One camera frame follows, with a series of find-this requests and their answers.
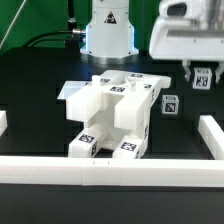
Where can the white left fence block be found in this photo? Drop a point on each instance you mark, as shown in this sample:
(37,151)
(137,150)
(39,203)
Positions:
(3,122)

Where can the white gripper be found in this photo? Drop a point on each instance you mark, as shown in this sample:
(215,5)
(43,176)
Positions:
(189,30)

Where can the white chair seat part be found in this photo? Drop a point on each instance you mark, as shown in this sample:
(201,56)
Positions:
(110,130)

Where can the white diagonal rod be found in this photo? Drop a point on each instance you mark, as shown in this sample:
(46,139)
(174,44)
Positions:
(2,42)

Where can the white cube near marker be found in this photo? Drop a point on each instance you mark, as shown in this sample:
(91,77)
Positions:
(170,104)

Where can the white fence bar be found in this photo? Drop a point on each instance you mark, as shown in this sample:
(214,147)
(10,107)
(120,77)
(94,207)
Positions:
(111,172)
(213,136)

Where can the white cube marker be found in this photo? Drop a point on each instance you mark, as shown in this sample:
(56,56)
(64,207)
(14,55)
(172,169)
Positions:
(170,104)
(202,78)

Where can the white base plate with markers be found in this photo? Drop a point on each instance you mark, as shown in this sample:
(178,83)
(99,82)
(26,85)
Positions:
(69,88)

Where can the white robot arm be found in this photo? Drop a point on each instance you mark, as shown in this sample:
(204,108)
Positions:
(109,34)

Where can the black cable connector post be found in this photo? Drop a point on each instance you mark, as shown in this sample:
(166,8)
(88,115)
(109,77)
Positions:
(77,36)

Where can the white chair back frame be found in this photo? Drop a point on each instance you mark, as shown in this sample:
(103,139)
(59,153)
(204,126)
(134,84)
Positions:
(76,104)

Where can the white right fence bar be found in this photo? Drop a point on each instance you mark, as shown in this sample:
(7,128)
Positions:
(213,136)

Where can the white front fence bar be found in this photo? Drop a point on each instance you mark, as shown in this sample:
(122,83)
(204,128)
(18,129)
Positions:
(111,172)

